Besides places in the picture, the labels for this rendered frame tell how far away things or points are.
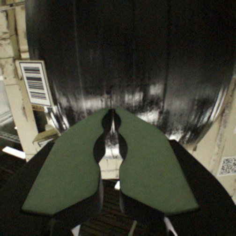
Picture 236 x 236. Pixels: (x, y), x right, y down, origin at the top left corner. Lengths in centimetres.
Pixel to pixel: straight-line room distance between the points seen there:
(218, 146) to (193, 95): 34
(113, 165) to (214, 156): 46
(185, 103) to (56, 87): 15
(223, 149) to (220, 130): 6
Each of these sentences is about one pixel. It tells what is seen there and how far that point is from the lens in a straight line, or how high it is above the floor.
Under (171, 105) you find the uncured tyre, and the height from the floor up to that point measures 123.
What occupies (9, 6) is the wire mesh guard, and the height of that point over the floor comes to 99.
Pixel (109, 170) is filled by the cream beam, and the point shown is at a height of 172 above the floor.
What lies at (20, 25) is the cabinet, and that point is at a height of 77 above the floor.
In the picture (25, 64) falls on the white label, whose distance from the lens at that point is 24.
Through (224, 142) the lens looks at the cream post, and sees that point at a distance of 55.
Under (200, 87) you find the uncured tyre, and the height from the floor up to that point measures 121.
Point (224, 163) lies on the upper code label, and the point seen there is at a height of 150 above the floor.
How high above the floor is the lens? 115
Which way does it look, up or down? 26 degrees up
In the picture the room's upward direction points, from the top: 178 degrees clockwise
